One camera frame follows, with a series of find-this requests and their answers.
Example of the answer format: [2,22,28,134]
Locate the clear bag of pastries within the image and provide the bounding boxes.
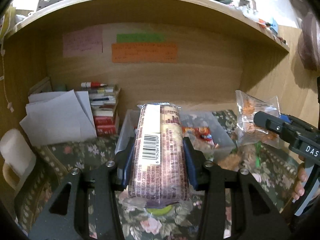
[235,90,280,148]

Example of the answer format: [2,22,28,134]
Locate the clear plastic storage bin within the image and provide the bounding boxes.
[115,110,235,161]

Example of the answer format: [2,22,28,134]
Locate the floral dark green tablecloth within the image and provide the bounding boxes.
[15,111,291,239]

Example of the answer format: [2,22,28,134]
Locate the orange sticky note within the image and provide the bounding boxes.
[111,42,178,63]

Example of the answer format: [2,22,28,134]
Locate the pink sticky note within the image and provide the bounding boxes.
[62,25,103,58]

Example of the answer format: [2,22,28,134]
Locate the blue pencil sharpener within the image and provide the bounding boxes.
[269,18,278,36]

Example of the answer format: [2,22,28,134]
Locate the red white glue tube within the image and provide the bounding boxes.
[81,82,107,88]

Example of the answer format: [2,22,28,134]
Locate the clear bag with green zip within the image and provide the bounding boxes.
[217,144,261,172]

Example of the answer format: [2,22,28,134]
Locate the green round snack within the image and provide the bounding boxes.
[146,205,174,216]

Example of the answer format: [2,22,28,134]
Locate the red snack packet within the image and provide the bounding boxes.
[182,127,220,148]

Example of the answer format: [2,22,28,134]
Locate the wooden shelf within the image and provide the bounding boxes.
[6,0,289,51]

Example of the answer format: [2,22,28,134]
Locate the person's right hand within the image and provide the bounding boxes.
[292,156,308,200]

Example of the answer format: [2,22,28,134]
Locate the green sticky note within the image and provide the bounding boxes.
[117,33,165,43]

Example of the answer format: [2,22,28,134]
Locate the stack of books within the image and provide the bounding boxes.
[83,85,120,137]

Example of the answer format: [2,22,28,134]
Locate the purple biscuit roll package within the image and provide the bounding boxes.
[127,103,189,208]

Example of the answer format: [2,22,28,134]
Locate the white paper sheets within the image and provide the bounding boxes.
[20,90,97,147]

